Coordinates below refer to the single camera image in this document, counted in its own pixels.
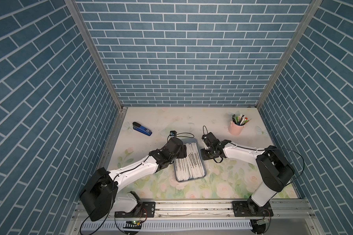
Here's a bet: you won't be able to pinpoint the blue storage tray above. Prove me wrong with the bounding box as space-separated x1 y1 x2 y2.
174 138 207 183

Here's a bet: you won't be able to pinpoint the straw being gripped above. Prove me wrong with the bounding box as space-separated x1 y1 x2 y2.
182 158 190 180

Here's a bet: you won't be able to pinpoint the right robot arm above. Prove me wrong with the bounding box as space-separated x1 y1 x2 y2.
202 132 295 207

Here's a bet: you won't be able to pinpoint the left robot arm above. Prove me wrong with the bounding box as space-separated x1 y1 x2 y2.
79 137 186 222

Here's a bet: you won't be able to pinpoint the pink pen cup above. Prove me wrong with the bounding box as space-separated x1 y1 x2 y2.
228 121 245 136

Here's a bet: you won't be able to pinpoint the pens in cup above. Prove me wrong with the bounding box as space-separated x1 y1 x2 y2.
231 115 251 126

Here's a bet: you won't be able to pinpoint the blue stapler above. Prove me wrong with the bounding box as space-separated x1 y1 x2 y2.
132 122 152 136

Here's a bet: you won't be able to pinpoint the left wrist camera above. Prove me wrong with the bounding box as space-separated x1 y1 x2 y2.
170 130 177 137

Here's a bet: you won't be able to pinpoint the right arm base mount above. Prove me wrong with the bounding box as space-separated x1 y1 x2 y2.
232 200 274 217

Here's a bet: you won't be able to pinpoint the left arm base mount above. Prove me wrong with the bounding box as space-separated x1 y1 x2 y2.
115 201 156 219

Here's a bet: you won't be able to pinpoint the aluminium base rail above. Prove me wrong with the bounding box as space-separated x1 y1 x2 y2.
73 198 315 221

